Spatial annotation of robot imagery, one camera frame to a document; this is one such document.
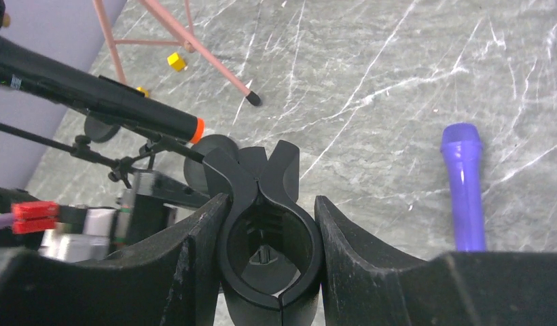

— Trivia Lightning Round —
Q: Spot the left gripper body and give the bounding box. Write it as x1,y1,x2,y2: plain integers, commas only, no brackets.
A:
116,170,210,246

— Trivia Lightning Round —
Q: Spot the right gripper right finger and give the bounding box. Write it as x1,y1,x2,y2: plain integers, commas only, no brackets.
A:
315,196,557,325

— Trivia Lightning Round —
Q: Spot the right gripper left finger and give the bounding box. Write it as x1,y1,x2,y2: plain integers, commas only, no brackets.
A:
0,194,230,325

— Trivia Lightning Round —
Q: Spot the black round-base stand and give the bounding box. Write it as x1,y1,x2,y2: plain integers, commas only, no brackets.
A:
139,134,238,194
202,141,324,325

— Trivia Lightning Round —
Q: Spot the purple microphone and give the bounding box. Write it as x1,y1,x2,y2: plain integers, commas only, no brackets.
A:
440,123,486,251

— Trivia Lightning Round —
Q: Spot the black microphone orange tip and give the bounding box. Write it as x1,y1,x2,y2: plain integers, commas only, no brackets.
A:
0,36,204,143

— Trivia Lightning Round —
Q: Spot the black tripod mic stand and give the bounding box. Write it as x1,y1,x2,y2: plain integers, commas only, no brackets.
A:
0,122,156,188

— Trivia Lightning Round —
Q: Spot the pink music stand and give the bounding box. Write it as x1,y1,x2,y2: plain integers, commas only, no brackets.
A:
93,0,262,107

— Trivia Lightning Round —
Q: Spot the yellow cube near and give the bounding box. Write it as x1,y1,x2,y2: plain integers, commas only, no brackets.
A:
136,87,149,98

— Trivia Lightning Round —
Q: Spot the yellow cube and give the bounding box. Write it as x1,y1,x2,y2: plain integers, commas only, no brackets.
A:
167,52,187,72
136,87,149,98

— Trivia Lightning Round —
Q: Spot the yellow cube far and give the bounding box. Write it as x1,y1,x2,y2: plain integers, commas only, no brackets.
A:
167,52,187,72

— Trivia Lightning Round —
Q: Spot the black shock-mount stand left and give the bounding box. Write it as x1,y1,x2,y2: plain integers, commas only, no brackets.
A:
84,116,120,143

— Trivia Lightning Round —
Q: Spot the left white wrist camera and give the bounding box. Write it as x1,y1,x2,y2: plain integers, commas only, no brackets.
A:
12,201,118,263

